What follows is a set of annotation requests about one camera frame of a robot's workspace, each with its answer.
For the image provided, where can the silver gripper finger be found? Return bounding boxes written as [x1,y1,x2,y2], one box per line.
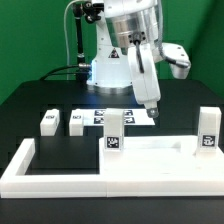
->
[145,104,159,118]

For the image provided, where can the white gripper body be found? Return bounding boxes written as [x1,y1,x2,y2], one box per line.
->
[128,43,161,109]

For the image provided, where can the white desk top tray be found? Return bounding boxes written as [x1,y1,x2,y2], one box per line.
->
[99,135,224,176]

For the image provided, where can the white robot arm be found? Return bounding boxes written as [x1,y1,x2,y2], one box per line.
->
[87,0,164,118]

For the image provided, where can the fiducial marker base sheet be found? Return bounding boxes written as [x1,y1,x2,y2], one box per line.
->
[83,109,155,126]

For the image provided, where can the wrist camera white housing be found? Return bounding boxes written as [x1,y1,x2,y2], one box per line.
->
[162,43,191,79]

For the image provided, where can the black cables on table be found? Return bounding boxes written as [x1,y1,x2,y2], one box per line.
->
[39,64,92,82]

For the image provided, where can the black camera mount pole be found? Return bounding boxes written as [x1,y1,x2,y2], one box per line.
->
[72,0,108,81]

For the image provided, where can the grey cable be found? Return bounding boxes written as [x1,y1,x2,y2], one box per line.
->
[63,0,81,67]

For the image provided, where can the white U-shaped obstacle frame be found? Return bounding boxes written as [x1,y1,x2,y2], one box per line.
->
[0,139,224,198]

